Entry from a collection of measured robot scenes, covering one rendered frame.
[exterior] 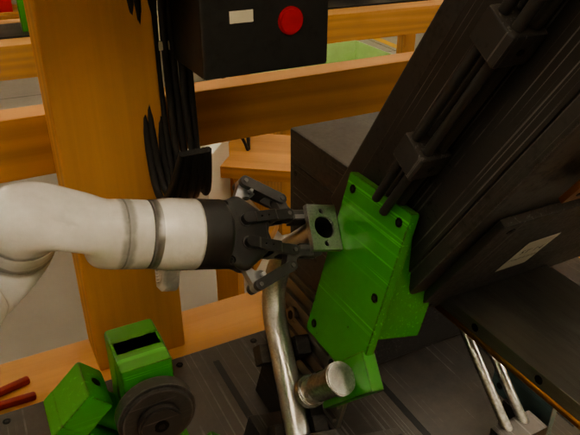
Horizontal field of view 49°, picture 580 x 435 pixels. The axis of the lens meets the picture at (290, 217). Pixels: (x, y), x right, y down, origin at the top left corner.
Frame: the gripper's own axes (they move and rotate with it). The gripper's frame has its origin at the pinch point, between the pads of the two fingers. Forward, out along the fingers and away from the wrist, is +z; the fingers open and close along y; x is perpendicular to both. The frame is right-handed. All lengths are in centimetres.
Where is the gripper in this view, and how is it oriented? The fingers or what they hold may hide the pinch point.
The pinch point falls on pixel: (306, 234)
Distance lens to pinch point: 74.3
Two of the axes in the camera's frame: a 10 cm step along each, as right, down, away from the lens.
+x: -4.9, 3.3, 8.1
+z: 8.6, 0.2, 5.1
